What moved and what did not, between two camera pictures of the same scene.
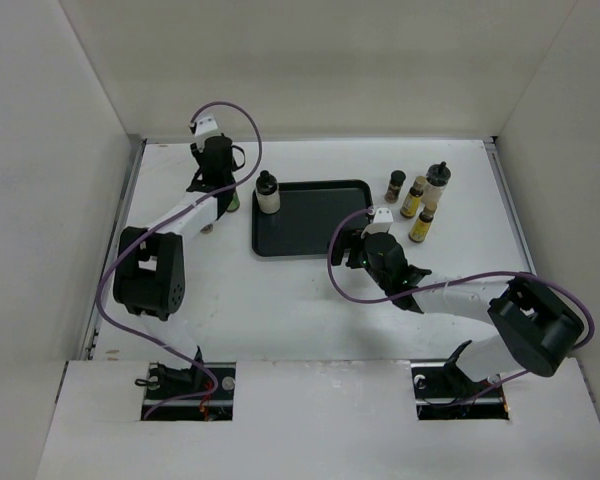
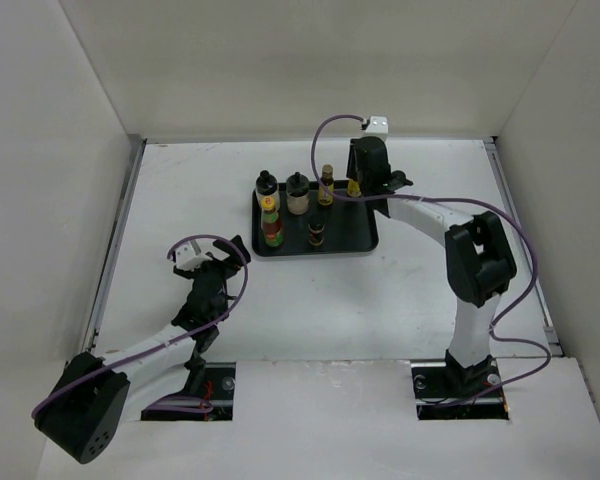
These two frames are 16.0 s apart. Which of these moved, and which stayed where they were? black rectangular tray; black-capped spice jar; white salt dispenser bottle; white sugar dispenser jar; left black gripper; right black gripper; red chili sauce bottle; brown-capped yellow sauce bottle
Moved: white sugar dispenser jar; brown-capped yellow sauce bottle; red chili sauce bottle; right black gripper; black-capped spice jar; left black gripper
Stayed: white salt dispenser bottle; black rectangular tray
